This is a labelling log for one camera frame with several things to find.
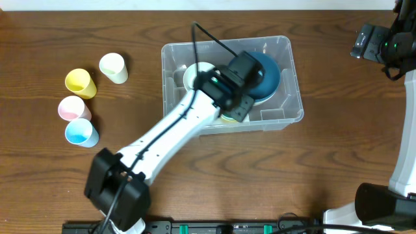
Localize yellow cup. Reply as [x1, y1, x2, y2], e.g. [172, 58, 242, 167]
[220, 114, 237, 123]
[64, 68, 97, 99]

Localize white small bowl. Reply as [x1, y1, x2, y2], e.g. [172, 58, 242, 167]
[183, 62, 215, 91]

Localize clear plastic storage bin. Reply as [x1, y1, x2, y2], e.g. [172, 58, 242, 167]
[161, 36, 304, 135]

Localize cream white cup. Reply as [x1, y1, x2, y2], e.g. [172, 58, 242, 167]
[99, 53, 128, 84]

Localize light blue cup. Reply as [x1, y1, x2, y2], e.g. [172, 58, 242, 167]
[64, 118, 99, 148]

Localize pink cup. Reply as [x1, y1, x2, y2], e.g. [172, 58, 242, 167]
[58, 96, 92, 122]

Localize green cup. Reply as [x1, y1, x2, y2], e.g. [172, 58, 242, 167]
[221, 112, 235, 121]

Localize beige large bowl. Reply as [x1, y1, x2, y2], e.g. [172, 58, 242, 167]
[253, 99, 268, 106]

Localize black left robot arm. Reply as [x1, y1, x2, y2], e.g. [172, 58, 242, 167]
[84, 51, 265, 233]

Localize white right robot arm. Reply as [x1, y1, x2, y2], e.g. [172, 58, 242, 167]
[317, 0, 415, 233]

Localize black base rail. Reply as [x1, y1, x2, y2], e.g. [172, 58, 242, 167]
[61, 218, 309, 234]

